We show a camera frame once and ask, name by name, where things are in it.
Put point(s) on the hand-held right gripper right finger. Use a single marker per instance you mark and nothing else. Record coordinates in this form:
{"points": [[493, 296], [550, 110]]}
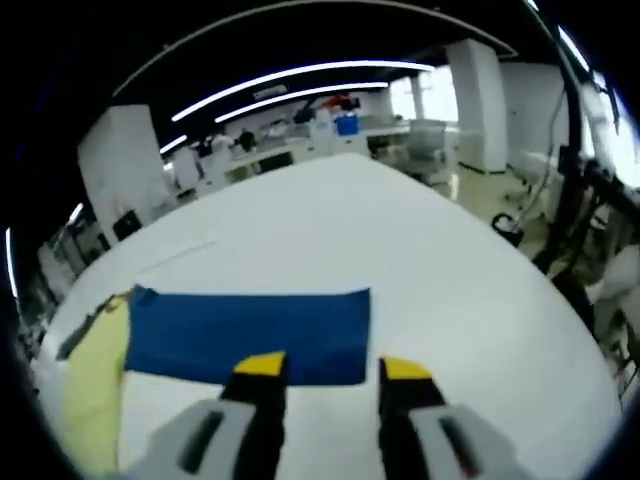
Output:
{"points": [[405, 415]]}

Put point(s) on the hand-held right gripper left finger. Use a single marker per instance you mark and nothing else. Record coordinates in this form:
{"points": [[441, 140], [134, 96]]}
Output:
{"points": [[250, 415]]}

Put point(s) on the yellow blue black garment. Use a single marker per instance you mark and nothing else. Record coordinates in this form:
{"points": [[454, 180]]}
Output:
{"points": [[240, 330]]}

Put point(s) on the black cabinet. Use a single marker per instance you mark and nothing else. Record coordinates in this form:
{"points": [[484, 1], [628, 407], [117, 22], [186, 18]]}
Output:
{"points": [[126, 226]]}

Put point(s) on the white lab workbench row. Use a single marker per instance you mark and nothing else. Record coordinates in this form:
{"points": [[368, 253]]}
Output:
{"points": [[237, 167]]}

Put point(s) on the white square pillar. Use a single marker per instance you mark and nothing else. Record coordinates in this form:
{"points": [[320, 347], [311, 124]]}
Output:
{"points": [[120, 160], [475, 110]]}

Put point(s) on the blue storage bin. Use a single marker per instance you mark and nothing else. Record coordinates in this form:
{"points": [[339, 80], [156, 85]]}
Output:
{"points": [[347, 126]]}

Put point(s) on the black metal rig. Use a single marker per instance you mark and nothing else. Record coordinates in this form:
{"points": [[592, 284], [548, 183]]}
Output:
{"points": [[595, 175]]}

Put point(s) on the red cloth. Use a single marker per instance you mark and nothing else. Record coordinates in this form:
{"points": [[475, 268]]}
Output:
{"points": [[340, 99]]}

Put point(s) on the long ceiling strip light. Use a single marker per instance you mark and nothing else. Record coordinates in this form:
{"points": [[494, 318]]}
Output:
{"points": [[390, 65], [370, 85]]}

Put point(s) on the curved ceiling strip light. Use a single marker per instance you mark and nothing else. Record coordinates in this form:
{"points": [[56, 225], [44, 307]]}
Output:
{"points": [[572, 47]]}

